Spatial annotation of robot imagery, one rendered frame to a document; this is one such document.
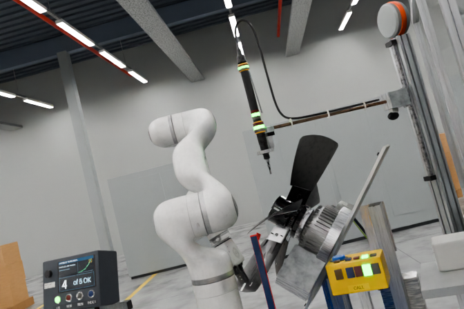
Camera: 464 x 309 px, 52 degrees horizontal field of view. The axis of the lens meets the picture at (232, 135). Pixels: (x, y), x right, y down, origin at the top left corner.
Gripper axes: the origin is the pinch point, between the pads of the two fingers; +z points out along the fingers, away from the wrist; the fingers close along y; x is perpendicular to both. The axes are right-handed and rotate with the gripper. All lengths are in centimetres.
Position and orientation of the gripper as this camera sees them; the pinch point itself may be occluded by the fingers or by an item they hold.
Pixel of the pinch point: (242, 277)
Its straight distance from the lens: 191.1
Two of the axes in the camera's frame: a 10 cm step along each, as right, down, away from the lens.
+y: 3.6, -0.2, 9.3
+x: -7.9, 5.3, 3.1
